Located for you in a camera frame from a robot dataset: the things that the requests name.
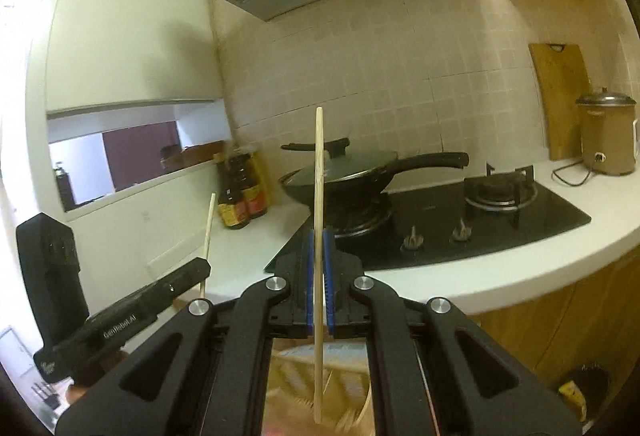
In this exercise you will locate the beige plastic utensil basket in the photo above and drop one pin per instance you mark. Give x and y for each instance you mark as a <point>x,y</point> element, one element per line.
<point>335,401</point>

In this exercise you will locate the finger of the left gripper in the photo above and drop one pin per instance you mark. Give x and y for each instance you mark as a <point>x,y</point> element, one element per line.
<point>146,303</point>

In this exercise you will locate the black wok with lid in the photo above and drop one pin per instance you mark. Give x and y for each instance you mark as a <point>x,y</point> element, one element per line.
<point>357,176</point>

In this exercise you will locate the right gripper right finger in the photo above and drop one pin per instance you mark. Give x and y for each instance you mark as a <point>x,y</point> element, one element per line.
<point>433,370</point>

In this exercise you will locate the brown rice cooker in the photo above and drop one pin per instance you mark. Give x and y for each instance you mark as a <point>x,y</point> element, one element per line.
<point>607,132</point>

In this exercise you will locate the dark soy sauce bottle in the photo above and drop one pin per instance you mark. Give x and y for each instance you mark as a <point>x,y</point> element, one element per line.
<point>231,205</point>

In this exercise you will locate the person's left hand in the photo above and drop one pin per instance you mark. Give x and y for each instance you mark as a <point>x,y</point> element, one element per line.
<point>75,391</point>

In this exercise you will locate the wooden cutting board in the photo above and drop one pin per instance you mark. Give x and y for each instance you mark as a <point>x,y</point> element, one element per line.
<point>562,78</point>

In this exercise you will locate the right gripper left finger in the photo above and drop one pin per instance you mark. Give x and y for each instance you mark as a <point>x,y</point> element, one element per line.
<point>205,371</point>

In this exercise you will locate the red label sauce bottle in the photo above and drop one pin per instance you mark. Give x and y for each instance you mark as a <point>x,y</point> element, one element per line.
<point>251,188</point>

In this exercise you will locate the black gas stove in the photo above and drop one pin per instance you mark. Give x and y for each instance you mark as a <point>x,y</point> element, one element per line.
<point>478,216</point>

